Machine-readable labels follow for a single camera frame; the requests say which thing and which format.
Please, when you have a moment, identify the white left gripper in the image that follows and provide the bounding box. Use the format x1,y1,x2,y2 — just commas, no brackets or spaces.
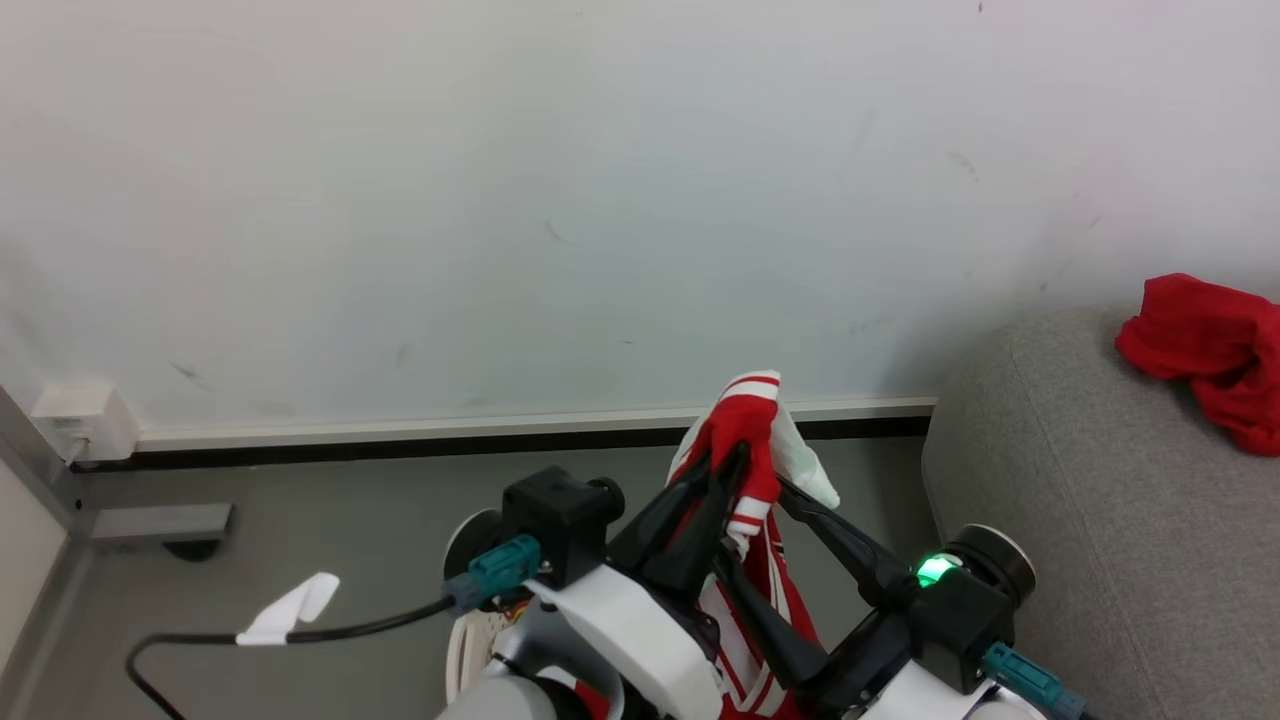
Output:
525,442,753,720

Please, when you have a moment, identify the grey fabric sofa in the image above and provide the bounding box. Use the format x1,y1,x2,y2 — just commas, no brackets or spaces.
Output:
920,303,1280,720

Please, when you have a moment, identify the white and black baseboard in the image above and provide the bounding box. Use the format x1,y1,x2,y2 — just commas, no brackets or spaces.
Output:
70,396,939,475

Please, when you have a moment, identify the red and white striped garment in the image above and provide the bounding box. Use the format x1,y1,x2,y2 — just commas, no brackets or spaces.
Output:
664,370,842,720

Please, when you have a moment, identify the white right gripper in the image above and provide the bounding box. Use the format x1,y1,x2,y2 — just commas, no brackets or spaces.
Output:
711,477,1003,720

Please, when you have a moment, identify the teal right cable connector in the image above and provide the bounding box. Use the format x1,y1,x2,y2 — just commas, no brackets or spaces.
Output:
979,641,1089,720

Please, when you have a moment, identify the grey metal frame post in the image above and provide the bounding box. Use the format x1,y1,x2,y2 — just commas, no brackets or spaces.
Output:
0,385,96,546

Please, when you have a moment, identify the teal left cable connector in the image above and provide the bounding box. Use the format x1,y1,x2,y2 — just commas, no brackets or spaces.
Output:
443,533,544,617

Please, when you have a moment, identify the teal cable connector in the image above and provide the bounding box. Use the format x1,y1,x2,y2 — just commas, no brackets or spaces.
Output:
979,641,1089,720
443,533,544,617

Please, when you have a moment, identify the white perforated laundry basket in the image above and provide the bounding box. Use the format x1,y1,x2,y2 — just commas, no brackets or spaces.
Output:
444,608,513,705

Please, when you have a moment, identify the beige partition panel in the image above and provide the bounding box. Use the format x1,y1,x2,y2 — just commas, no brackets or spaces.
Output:
0,458,73,686

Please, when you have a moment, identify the thin black cable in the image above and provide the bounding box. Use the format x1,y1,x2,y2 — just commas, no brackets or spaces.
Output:
124,596,459,720

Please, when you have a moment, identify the white wall socket box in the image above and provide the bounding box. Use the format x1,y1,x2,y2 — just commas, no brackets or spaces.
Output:
29,381,142,464

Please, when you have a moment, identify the grey metal frame foot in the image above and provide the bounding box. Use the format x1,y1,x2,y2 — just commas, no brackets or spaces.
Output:
88,502,236,547

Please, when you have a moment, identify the white tape cable label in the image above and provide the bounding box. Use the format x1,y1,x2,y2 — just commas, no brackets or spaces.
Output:
234,571,342,647

